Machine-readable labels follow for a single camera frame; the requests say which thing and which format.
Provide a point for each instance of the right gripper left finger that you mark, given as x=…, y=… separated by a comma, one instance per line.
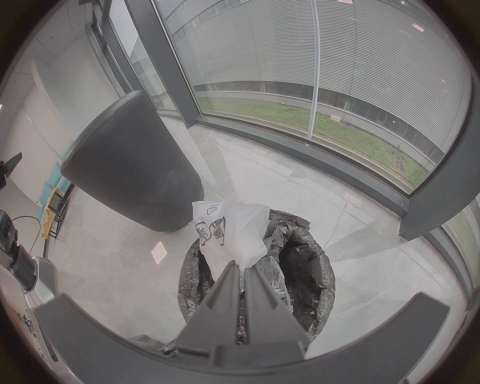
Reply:
x=217, y=311

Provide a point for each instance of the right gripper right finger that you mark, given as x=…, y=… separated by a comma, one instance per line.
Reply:
x=266, y=311

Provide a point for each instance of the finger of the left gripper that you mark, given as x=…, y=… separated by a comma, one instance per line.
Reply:
x=13, y=165

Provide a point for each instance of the black plastic bag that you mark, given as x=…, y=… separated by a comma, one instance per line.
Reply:
x=307, y=270

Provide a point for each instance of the white printed plastic wrapper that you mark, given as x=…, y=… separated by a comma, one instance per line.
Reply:
x=240, y=232

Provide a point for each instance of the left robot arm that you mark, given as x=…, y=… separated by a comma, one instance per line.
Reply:
x=26, y=270

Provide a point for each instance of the black metal small table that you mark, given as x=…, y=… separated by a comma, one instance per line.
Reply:
x=60, y=210

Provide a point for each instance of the dark grey round chair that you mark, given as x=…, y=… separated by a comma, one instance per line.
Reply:
x=131, y=168

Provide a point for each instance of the window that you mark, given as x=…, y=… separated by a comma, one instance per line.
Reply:
x=300, y=56

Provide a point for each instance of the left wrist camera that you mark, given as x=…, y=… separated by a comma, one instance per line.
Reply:
x=7, y=227

